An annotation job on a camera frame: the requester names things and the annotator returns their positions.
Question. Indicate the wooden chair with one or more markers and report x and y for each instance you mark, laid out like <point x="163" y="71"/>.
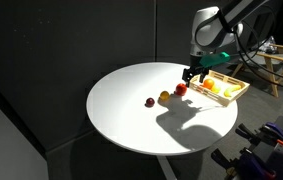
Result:
<point x="274" y="71"/>

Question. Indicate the yellow lemon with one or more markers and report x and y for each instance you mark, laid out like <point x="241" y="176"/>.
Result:
<point x="216" y="89"/>

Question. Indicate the wooden tray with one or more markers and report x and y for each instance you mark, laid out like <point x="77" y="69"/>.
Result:
<point x="219" y="96"/>

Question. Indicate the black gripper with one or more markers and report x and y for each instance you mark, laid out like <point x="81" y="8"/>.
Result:
<point x="196" y="68"/>

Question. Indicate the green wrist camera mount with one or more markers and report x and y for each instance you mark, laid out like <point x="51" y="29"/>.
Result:
<point x="214" y="59"/>

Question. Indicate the clear plastic bag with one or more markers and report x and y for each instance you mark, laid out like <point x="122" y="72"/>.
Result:
<point x="267" y="45"/>

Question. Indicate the orange fruit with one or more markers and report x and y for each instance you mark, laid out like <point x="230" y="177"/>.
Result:
<point x="209" y="83"/>

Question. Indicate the purple clamp with orange trigger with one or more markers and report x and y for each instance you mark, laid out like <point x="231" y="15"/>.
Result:
<point x="278" y="134"/>

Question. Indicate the large red tomato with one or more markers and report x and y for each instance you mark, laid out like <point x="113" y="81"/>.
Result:
<point x="181" y="89"/>

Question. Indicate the dark purple plum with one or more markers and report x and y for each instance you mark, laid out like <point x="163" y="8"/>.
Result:
<point x="150" y="101"/>

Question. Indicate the white table leg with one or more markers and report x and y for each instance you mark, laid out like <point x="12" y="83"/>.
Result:
<point x="167" y="168"/>

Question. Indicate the large purple clamp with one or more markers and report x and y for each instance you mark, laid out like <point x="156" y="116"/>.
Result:
<point x="247" y="165"/>

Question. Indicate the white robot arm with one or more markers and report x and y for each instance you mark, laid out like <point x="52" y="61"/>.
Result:
<point x="214" y="26"/>

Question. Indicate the yellow banana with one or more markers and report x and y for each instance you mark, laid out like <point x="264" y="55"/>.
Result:
<point x="232" y="90"/>

